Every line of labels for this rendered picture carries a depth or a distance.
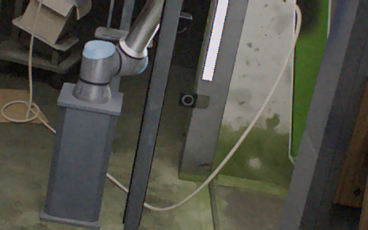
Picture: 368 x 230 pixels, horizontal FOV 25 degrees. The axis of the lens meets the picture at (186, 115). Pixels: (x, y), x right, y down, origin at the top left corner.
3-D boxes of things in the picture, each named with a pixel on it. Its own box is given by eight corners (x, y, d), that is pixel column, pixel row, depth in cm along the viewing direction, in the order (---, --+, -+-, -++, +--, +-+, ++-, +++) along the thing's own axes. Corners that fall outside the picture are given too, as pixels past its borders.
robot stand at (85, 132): (38, 220, 411) (57, 101, 390) (47, 194, 439) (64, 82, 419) (99, 230, 413) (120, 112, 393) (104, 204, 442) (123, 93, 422)
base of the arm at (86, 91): (70, 99, 396) (73, 80, 393) (74, 87, 414) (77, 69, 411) (109, 106, 398) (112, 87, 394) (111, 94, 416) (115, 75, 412)
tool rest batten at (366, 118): (332, 198, 182) (366, 74, 172) (369, 204, 182) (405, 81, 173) (334, 203, 179) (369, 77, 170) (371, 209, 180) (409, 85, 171)
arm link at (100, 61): (73, 73, 402) (78, 39, 397) (100, 71, 414) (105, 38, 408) (91, 84, 392) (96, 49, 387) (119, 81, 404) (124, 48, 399)
